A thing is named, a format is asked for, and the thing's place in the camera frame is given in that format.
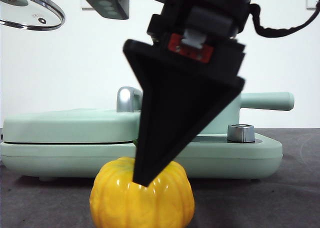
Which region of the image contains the mint green pot with handle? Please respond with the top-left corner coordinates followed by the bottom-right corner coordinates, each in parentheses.
top-left (197, 91), bottom-right (295, 137)

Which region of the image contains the right wrist grey camera box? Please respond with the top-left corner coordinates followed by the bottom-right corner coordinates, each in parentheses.
top-left (74, 0), bottom-right (131, 21)

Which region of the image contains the black cable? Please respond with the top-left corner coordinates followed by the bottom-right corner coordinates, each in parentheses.
top-left (249, 2), bottom-right (320, 38)

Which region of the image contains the mint green appliance base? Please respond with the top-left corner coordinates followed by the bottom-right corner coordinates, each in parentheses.
top-left (0, 132), bottom-right (284, 182)

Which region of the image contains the glass lid with green knob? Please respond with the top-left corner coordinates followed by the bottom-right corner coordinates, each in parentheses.
top-left (0, 0), bottom-right (66, 31)

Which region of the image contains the mint green grill cover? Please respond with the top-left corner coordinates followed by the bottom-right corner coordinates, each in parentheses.
top-left (2, 108), bottom-right (145, 144)

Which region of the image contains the silver grill cover handle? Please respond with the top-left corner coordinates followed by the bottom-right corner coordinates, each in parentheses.
top-left (116, 86), bottom-right (144, 113)

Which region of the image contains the yellow toy pumpkin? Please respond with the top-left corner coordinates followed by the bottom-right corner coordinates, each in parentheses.
top-left (89, 138), bottom-right (196, 228)

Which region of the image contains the silver control knob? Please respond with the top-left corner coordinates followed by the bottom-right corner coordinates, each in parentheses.
top-left (226, 123), bottom-right (255, 143)

